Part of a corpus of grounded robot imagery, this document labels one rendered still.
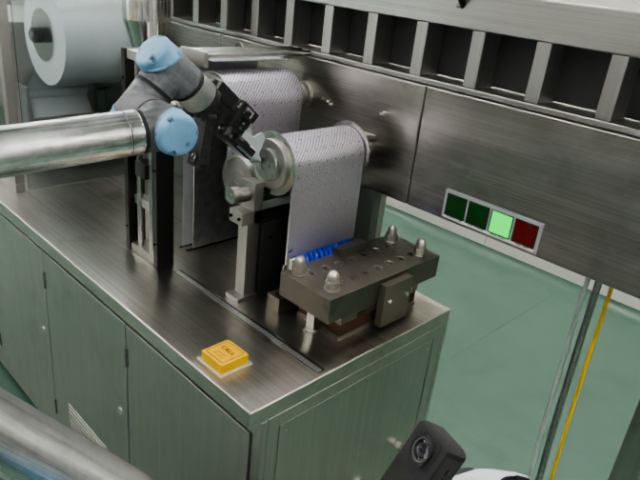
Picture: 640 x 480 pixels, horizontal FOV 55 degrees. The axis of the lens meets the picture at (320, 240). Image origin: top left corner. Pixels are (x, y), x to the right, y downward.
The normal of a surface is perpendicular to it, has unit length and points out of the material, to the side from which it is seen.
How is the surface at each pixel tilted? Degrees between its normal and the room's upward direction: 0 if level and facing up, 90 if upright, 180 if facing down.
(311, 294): 90
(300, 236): 90
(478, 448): 0
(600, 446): 0
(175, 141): 90
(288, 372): 0
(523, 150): 90
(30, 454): 63
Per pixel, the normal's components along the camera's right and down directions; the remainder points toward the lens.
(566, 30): -0.71, 0.22
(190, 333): 0.10, -0.91
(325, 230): 0.70, 0.36
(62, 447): 0.84, -0.43
